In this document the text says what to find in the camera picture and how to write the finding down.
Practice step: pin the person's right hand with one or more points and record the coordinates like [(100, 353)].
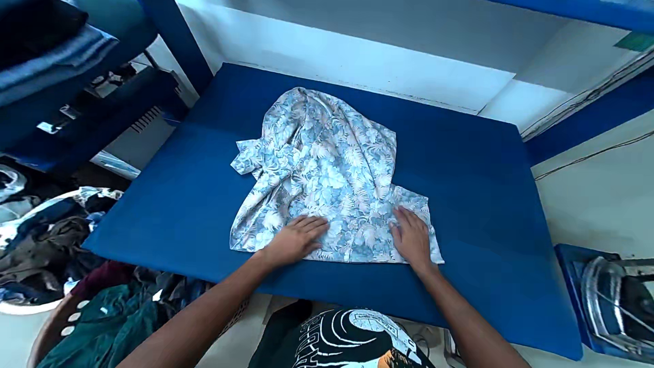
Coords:
[(415, 243)]

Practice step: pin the person's left hand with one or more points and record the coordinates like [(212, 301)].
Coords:
[(288, 244)]

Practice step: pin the person's left thumb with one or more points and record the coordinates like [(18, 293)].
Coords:
[(312, 247)]

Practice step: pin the person's left fingers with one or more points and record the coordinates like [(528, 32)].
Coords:
[(312, 225)]

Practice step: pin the person's right thumb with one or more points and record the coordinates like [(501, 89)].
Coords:
[(395, 234)]

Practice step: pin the person's right fingers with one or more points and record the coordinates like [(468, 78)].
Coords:
[(407, 217)]

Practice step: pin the blue floral leaf-print shirt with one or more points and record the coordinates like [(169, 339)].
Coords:
[(332, 174)]

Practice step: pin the person's left forearm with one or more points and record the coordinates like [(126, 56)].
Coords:
[(209, 312)]

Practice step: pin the person's right forearm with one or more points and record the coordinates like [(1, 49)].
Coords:
[(467, 317)]

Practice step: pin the blue padded table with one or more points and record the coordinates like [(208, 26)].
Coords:
[(490, 230)]

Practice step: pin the person's body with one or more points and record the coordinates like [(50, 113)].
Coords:
[(337, 340)]

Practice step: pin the grey vented metal box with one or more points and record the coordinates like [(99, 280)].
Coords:
[(143, 134)]

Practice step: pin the pile of green maroon clothes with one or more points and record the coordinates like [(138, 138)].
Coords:
[(112, 317)]

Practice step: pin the silver black iron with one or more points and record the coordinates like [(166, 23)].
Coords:
[(608, 301)]

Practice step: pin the blue metal shelf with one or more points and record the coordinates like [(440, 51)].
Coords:
[(176, 46)]

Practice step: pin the pile of dark clothes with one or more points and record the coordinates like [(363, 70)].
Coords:
[(48, 240)]

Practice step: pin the blue overhead beam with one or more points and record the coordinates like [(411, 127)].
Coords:
[(587, 13)]

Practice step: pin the brown laundry basket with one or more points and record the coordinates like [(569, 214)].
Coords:
[(51, 335)]

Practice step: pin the white round laundry basket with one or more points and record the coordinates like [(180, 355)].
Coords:
[(30, 309)]

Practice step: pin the stack of folded clothes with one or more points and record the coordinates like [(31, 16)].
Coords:
[(46, 61)]

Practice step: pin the blue wall beam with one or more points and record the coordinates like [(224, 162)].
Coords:
[(587, 125)]

